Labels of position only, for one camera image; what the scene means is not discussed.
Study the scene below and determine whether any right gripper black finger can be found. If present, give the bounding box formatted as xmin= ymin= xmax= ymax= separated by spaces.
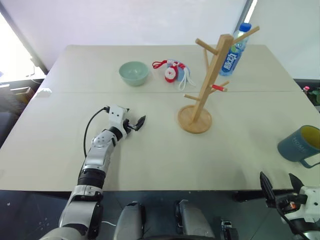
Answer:
xmin=259 ymin=171 xmax=277 ymax=208
xmin=288 ymin=172 xmax=305 ymax=194

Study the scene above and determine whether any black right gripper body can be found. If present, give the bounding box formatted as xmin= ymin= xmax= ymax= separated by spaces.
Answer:
xmin=266 ymin=192 xmax=308 ymax=216

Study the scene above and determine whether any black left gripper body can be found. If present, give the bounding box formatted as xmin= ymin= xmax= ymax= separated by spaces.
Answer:
xmin=123 ymin=119 xmax=138 ymax=134

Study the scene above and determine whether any wooden mug tree stand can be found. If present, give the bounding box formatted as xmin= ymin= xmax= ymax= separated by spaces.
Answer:
xmin=177 ymin=25 xmax=260 ymax=135

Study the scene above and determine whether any blue mug with yellow inside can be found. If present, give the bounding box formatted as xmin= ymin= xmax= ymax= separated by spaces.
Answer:
xmin=277 ymin=125 xmax=320 ymax=169

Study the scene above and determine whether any pale green bowl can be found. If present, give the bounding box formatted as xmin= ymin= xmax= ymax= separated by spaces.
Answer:
xmin=118 ymin=61 xmax=150 ymax=87

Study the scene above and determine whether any red white plush charm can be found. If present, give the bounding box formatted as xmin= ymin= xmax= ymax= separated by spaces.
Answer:
xmin=151 ymin=59 xmax=188 ymax=83

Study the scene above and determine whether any small black robot part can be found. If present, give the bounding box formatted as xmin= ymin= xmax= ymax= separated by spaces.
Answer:
xmin=220 ymin=219 xmax=241 ymax=240

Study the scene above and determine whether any blue round pouch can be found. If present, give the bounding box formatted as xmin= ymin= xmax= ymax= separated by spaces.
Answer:
xmin=166 ymin=58 xmax=192 ymax=82

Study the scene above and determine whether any dark rounded grey robot part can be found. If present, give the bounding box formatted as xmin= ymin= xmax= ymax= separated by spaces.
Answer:
xmin=114 ymin=201 xmax=147 ymax=240
xmin=173 ymin=199 xmax=216 ymax=240

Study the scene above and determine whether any green and pink background clutter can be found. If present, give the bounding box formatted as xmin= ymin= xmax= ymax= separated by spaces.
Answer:
xmin=302 ymin=85 xmax=320 ymax=106

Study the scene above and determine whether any blue-capped plastic water bottle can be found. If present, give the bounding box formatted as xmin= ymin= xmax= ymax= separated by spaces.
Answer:
xmin=218 ymin=22 xmax=252 ymax=77

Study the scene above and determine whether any brown cardboard box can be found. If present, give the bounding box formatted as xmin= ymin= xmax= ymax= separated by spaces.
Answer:
xmin=9 ymin=86 xmax=36 ymax=104

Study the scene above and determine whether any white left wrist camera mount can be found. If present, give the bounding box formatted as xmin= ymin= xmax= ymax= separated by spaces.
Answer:
xmin=108 ymin=104 xmax=131 ymax=139

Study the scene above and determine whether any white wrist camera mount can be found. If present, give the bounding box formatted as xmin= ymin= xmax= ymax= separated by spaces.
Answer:
xmin=108 ymin=104 xmax=131 ymax=139
xmin=298 ymin=185 xmax=320 ymax=223

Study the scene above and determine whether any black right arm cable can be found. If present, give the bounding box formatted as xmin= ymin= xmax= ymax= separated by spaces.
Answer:
xmin=278 ymin=209 xmax=293 ymax=226

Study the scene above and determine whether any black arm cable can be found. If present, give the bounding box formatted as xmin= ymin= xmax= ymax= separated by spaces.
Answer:
xmin=83 ymin=106 xmax=110 ymax=157
xmin=278 ymin=209 xmax=293 ymax=226

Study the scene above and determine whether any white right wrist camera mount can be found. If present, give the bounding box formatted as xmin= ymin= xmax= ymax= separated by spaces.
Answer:
xmin=298 ymin=185 xmax=320 ymax=223

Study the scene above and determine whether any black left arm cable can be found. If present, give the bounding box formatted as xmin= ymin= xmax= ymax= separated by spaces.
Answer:
xmin=83 ymin=106 xmax=110 ymax=157

